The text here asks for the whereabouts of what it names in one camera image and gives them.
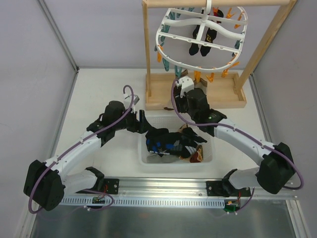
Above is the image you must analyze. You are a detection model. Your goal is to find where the white plastic sock hanger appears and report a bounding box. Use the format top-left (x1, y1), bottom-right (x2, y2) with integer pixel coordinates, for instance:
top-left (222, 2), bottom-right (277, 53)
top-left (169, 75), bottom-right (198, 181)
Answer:
top-left (155, 0), bottom-right (248, 73)

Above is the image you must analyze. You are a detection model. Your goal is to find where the black blue patterned sock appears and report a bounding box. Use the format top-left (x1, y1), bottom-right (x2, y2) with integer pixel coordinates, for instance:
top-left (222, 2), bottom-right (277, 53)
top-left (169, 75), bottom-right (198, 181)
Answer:
top-left (145, 128), bottom-right (179, 157)

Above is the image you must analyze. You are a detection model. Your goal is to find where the black sock with label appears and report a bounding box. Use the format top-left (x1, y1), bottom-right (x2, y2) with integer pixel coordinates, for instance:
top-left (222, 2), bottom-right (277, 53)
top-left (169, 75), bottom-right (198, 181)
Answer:
top-left (172, 124), bottom-right (207, 159)

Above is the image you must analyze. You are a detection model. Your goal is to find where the white slotted cable duct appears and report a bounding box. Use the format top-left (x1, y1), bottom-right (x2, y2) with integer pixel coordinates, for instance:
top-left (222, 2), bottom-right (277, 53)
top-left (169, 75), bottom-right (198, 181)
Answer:
top-left (61, 196), bottom-right (225, 209)

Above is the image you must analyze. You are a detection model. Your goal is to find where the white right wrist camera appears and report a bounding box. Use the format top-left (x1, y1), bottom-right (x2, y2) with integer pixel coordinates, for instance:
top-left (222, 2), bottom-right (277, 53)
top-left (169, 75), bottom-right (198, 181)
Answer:
top-left (173, 76), bottom-right (195, 98)

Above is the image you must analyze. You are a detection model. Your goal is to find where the beige brown patterned sock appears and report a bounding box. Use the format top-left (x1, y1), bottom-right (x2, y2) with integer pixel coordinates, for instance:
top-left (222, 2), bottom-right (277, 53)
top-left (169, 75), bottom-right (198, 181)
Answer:
top-left (194, 78), bottom-right (208, 94)

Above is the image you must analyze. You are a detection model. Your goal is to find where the teal clothespin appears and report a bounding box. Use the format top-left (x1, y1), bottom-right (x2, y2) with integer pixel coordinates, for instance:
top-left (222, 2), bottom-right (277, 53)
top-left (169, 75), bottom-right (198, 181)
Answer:
top-left (158, 35), bottom-right (165, 47)
top-left (174, 65), bottom-right (182, 79)

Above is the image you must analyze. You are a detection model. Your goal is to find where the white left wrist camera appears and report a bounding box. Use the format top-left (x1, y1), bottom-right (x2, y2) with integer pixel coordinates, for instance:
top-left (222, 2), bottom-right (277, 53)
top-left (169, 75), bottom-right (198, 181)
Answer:
top-left (123, 93), bottom-right (140, 113)

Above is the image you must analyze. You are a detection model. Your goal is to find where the aluminium mounting rail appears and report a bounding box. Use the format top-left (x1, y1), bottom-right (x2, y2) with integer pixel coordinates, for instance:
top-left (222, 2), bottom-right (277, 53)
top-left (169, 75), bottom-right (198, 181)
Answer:
top-left (61, 175), bottom-right (298, 199)

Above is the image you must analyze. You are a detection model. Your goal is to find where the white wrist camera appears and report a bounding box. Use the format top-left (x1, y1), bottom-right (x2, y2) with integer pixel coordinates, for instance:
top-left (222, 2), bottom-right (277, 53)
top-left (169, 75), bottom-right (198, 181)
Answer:
top-left (173, 76), bottom-right (195, 98)
top-left (123, 93), bottom-right (140, 113)

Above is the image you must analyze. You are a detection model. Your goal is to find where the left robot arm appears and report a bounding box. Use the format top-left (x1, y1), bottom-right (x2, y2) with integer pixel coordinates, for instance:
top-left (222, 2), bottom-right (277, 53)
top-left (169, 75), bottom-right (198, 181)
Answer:
top-left (23, 101), bottom-right (153, 214)

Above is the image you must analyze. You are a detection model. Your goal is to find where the orange clothespin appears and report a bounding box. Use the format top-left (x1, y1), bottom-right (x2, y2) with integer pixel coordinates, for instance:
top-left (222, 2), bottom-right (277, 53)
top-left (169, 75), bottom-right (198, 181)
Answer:
top-left (226, 8), bottom-right (236, 19)
top-left (194, 71), bottom-right (201, 83)

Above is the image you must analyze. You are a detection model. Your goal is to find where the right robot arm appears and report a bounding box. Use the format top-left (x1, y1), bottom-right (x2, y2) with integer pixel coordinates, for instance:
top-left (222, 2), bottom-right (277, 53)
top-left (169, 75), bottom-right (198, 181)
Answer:
top-left (171, 86), bottom-right (296, 197)

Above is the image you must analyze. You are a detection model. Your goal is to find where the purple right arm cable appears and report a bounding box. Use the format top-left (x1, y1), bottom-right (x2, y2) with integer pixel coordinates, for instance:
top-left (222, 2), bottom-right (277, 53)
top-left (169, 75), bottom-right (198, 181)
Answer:
top-left (170, 79), bottom-right (305, 191)

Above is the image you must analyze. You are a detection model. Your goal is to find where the white plastic laundry basket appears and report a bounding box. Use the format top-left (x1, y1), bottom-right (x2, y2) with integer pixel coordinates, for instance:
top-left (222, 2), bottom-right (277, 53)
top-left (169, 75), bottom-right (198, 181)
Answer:
top-left (138, 115), bottom-right (215, 174)

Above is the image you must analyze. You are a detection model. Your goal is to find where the wooden hanger stand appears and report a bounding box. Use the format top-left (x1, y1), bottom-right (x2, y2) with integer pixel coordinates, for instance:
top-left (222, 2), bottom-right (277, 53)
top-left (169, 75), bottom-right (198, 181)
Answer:
top-left (142, 0), bottom-right (295, 110)

